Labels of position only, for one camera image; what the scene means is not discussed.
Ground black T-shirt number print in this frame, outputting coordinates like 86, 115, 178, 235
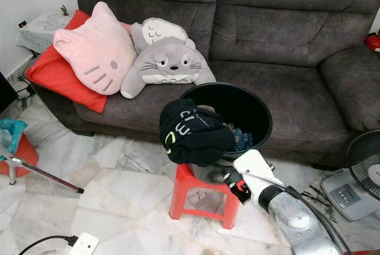
159, 98, 239, 167

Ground blue jeans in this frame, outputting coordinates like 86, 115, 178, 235
232, 127, 255, 153

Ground red plastic stool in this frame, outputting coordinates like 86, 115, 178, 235
169, 163, 242, 231

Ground black round bin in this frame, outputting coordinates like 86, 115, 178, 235
178, 81, 274, 183

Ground black white standing fan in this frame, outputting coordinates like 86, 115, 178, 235
319, 129, 380, 222

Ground silver clothes rack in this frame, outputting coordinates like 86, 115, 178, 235
0, 148, 86, 195

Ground orange plastic bucket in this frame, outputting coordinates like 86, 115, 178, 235
9, 133, 39, 178

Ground grey Totoro plush pillow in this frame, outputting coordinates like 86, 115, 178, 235
120, 17, 217, 100

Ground dark grey sofa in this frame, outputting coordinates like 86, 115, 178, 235
30, 0, 380, 169

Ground pink cat face pillow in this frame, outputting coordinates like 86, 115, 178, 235
52, 1, 138, 96

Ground red cushion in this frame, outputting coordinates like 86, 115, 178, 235
25, 10, 131, 114

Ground white lace table cloth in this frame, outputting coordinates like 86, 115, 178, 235
16, 10, 75, 55

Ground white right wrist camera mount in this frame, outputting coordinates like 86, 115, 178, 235
233, 149, 278, 199

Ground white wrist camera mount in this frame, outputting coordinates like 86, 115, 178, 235
68, 232, 99, 255
233, 149, 278, 199

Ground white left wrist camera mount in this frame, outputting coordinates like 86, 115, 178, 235
68, 232, 99, 255

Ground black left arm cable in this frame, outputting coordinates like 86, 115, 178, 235
18, 235, 79, 255

